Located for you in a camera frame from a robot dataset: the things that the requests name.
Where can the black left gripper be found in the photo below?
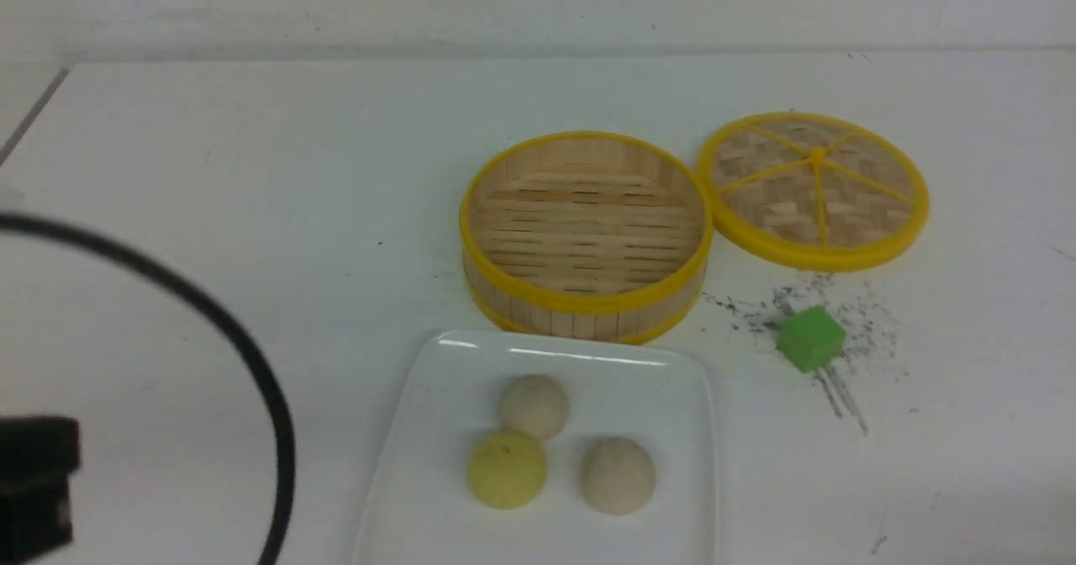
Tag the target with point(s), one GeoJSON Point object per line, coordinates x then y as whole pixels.
{"type": "Point", "coordinates": [39, 455]}

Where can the yellow steamed bun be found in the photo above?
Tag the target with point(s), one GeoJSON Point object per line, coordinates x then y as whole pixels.
{"type": "Point", "coordinates": [507, 470]}

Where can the white steamed bun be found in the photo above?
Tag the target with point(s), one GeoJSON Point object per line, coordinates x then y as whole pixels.
{"type": "Point", "coordinates": [617, 476]}
{"type": "Point", "coordinates": [536, 405]}

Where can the white rectangular plate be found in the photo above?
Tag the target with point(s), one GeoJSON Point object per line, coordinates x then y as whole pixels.
{"type": "Point", "coordinates": [420, 511]}

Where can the bamboo steamer basket yellow rim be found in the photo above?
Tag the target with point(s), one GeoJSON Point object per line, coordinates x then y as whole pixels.
{"type": "Point", "coordinates": [585, 234]}

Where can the green cube block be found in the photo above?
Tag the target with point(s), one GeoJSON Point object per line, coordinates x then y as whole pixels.
{"type": "Point", "coordinates": [811, 339]}

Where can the bamboo steamer lid yellow rim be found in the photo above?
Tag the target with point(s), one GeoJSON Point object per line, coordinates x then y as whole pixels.
{"type": "Point", "coordinates": [812, 192]}

